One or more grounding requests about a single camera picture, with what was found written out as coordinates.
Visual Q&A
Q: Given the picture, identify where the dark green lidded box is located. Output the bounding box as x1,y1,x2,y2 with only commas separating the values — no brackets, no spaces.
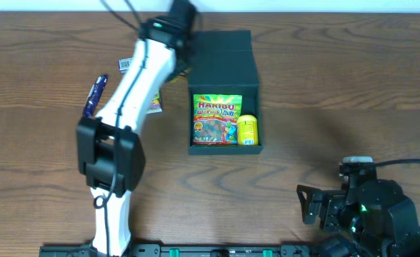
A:
188,30,263,155

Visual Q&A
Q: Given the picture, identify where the dark blue barcode box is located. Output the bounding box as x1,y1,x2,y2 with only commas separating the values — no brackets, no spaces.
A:
119,58,132,74

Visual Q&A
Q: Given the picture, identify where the green Pretz snack box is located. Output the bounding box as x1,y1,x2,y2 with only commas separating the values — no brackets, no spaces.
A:
147,91,163,114

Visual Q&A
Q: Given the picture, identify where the Haribo gummy candy bag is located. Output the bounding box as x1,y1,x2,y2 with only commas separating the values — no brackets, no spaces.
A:
192,94,242,145

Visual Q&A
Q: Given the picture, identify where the yellow plastic bottle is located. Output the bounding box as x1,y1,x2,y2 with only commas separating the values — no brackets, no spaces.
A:
237,114,259,146

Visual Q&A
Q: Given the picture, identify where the dark blue candy bar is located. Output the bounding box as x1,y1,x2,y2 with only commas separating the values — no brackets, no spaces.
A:
82,74,109,117

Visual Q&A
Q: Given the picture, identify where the orange yellow snack packet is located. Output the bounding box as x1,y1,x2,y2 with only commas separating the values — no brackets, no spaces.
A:
169,72,189,83

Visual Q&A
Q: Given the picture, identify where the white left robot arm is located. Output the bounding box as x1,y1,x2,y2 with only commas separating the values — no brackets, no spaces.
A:
76,14,194,256

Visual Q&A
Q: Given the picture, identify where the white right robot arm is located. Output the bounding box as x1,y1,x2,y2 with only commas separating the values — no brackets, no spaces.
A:
296,178,420,257

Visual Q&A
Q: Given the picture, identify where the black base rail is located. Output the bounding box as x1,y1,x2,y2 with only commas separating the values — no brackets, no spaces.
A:
39,237,330,257

